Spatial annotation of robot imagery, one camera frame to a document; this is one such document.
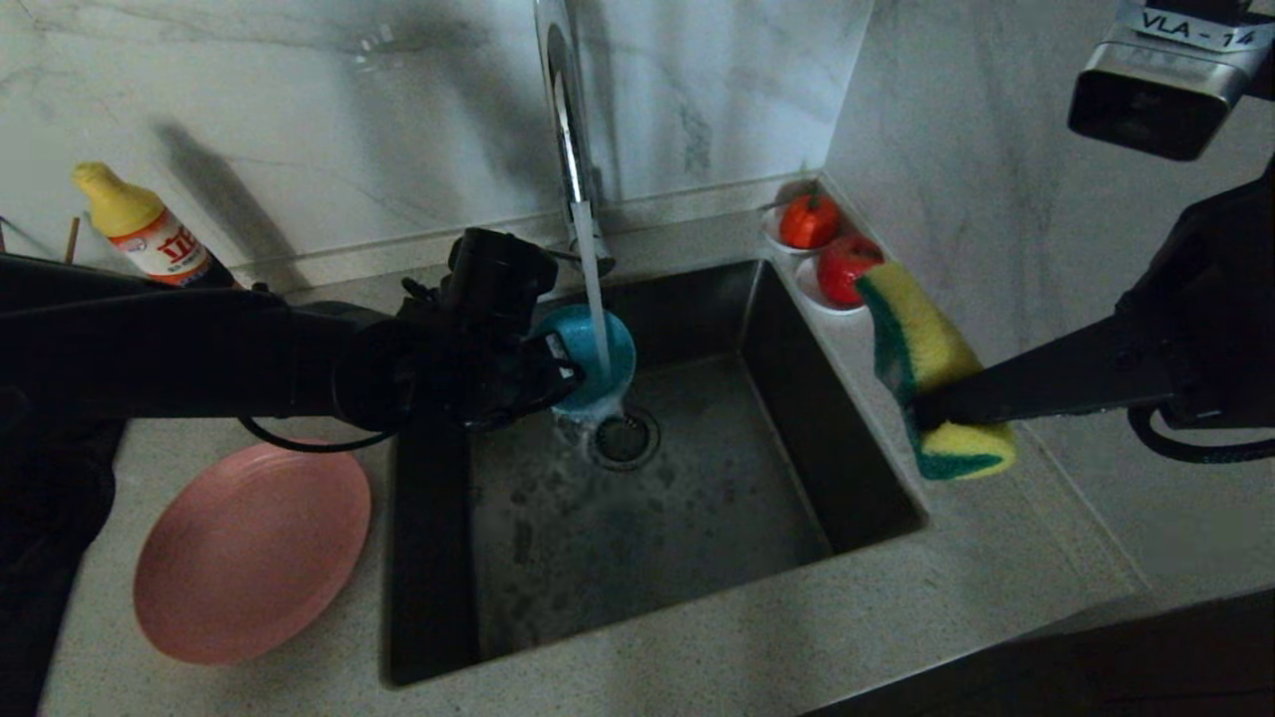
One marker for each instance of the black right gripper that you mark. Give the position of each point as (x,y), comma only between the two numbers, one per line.
(1225,329)

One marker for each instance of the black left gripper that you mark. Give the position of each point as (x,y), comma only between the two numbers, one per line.
(478,339)

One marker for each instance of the teal bowl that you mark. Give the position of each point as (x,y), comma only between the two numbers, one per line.
(620,358)

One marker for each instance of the yellow sponge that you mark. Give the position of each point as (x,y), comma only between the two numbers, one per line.
(926,339)

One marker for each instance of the chrome kitchen faucet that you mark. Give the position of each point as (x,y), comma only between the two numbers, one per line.
(573,119)

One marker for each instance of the yellow-capped orange dish soap bottle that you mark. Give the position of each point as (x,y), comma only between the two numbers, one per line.
(149,244)

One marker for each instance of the brown wooden chopstick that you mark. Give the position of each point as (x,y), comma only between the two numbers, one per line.
(73,239)

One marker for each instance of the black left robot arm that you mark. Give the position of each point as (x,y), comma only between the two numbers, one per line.
(149,349)

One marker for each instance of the stainless steel sink basin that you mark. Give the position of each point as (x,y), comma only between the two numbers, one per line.
(697,538)

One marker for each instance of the running water stream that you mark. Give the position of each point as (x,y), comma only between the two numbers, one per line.
(595,289)

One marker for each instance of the round metal drain strainer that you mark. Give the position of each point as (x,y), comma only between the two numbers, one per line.
(628,443)

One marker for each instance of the red apple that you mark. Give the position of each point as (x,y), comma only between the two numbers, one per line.
(842,274)

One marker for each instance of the small white dish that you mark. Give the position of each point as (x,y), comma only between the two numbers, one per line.
(768,235)
(808,294)

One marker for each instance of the pink plate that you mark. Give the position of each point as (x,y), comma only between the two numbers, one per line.
(249,553)

